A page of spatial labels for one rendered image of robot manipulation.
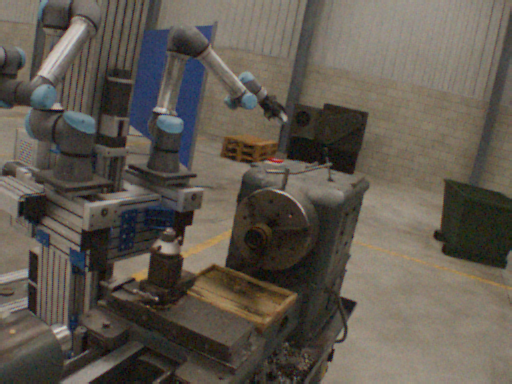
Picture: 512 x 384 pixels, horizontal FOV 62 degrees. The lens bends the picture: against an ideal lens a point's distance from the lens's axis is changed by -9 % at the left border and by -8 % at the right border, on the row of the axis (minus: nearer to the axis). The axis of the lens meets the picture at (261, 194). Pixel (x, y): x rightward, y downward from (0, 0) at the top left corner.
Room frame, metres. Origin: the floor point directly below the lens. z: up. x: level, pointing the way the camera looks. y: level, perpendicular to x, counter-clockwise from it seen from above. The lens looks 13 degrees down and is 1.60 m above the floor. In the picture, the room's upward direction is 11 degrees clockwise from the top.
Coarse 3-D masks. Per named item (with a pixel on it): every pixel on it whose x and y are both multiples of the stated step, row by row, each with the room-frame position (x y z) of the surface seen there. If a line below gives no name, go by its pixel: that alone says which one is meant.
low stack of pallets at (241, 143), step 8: (232, 136) 9.71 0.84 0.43; (240, 136) 10.04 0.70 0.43; (248, 136) 10.27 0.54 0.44; (224, 144) 9.44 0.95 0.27; (232, 144) 9.52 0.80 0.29; (240, 144) 9.34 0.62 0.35; (248, 144) 10.02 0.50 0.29; (256, 144) 9.23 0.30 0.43; (264, 144) 9.50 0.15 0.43; (224, 152) 9.41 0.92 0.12; (232, 152) 9.48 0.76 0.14; (240, 152) 9.32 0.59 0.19; (248, 152) 9.76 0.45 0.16; (256, 152) 9.21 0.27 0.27; (264, 152) 9.46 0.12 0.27; (272, 152) 10.25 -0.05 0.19; (240, 160) 9.32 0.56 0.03; (256, 160) 9.20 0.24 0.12; (264, 160) 9.74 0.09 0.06
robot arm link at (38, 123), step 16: (48, 0) 1.53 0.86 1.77; (64, 0) 1.53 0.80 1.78; (48, 16) 1.53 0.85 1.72; (64, 16) 1.53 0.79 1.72; (48, 32) 1.54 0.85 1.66; (64, 32) 1.55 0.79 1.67; (48, 48) 1.54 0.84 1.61; (32, 112) 1.55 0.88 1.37; (48, 112) 1.54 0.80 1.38; (32, 128) 1.53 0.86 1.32; (48, 128) 1.52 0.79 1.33
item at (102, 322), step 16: (80, 320) 1.08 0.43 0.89; (96, 320) 1.09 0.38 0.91; (112, 320) 1.11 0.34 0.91; (128, 320) 1.11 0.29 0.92; (96, 336) 1.02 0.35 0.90; (112, 336) 1.03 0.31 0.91; (128, 336) 1.09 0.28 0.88; (144, 336) 1.09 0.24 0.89; (160, 336) 1.07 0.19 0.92; (256, 336) 1.16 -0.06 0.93; (160, 352) 1.07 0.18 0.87; (176, 352) 1.05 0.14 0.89; (192, 352) 1.03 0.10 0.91; (208, 352) 1.03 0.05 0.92; (240, 352) 1.06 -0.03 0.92; (256, 352) 1.11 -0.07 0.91; (192, 368) 0.98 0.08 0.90; (208, 368) 0.99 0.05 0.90; (224, 368) 1.00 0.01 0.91; (240, 368) 1.01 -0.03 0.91
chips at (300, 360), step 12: (276, 348) 1.66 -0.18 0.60; (288, 348) 1.71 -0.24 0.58; (276, 360) 1.55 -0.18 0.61; (288, 360) 1.60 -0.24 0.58; (300, 360) 1.59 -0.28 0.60; (312, 360) 1.68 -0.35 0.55; (264, 372) 1.51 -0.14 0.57; (276, 372) 1.47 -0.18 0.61; (288, 372) 1.51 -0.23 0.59; (300, 372) 1.54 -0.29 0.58
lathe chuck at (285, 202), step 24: (264, 192) 1.70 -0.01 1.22; (288, 192) 1.70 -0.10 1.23; (240, 216) 1.73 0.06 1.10; (288, 216) 1.66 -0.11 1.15; (312, 216) 1.69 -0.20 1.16; (240, 240) 1.72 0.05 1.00; (288, 240) 1.65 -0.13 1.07; (312, 240) 1.67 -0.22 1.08; (264, 264) 1.68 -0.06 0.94; (288, 264) 1.65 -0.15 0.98
